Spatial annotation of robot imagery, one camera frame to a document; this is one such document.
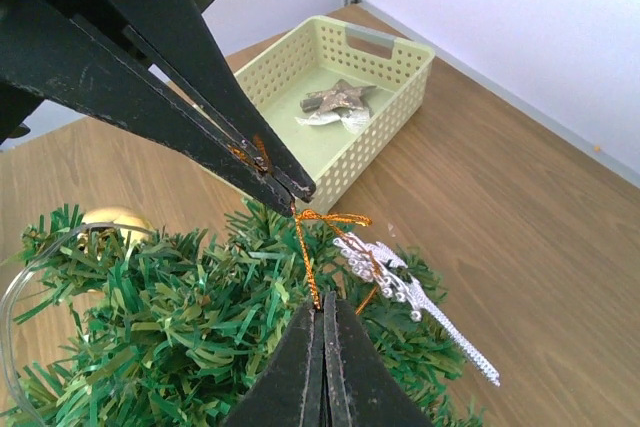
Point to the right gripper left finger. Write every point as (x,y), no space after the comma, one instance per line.
(291,390)

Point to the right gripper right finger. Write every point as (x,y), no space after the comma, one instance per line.
(359,390)

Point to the white mesh ribbon bow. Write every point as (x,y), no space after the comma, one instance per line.
(354,121)

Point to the pale green perforated basket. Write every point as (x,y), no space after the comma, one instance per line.
(313,57)

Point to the gold bauble ornament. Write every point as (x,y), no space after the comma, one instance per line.
(121,223)

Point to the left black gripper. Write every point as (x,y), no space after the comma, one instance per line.
(50,57)

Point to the small green christmas tree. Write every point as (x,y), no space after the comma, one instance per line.
(176,330)

